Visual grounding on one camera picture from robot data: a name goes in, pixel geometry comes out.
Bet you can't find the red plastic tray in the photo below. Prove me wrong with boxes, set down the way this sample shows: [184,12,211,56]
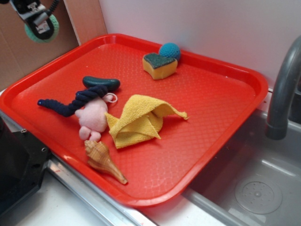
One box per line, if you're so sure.
[0,34,268,208]

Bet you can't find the grey faucet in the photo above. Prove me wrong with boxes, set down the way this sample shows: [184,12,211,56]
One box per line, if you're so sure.
[265,37,301,140]

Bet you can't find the green dimpled ball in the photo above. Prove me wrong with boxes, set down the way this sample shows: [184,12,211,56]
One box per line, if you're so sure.
[24,15,59,43]

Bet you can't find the yellow green sponge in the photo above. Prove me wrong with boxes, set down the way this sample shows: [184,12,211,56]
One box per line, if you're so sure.
[142,53,178,80]

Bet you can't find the black coiled cable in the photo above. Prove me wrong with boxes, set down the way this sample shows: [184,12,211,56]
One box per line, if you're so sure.
[46,0,61,17]

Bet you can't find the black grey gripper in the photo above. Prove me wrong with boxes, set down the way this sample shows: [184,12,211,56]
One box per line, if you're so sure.
[9,0,55,40]

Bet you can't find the dark green toy cucumber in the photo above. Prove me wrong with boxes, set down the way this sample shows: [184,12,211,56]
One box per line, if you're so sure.
[82,76,121,91]

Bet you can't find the brown seashell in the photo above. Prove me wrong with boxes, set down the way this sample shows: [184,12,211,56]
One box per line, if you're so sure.
[84,140,128,185]

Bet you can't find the pink plush toy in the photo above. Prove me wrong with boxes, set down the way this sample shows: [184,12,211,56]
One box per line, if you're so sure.
[75,93,118,142]

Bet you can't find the blue crocheted ball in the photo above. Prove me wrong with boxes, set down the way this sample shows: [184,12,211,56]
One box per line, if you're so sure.
[158,42,181,61]

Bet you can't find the grey sink basin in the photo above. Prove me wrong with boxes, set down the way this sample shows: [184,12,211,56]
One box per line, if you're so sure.
[183,110,301,226]

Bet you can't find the yellow cloth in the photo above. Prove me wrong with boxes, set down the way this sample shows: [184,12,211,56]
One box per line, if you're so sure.
[105,95,188,149]

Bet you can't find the dark blue rope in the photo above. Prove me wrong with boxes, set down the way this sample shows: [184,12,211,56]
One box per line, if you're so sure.
[37,85,109,118]

